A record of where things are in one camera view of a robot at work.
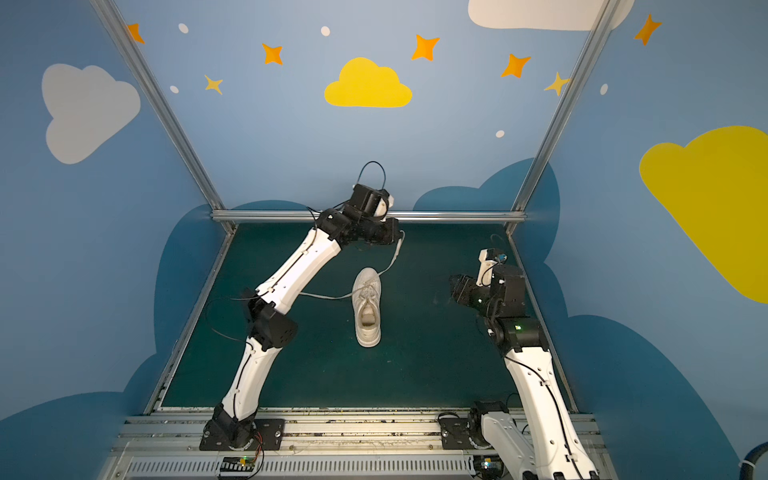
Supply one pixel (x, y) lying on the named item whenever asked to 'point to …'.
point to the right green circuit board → (489, 467)
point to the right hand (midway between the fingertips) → (462, 276)
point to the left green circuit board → (237, 464)
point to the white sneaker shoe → (366, 295)
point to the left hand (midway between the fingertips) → (401, 231)
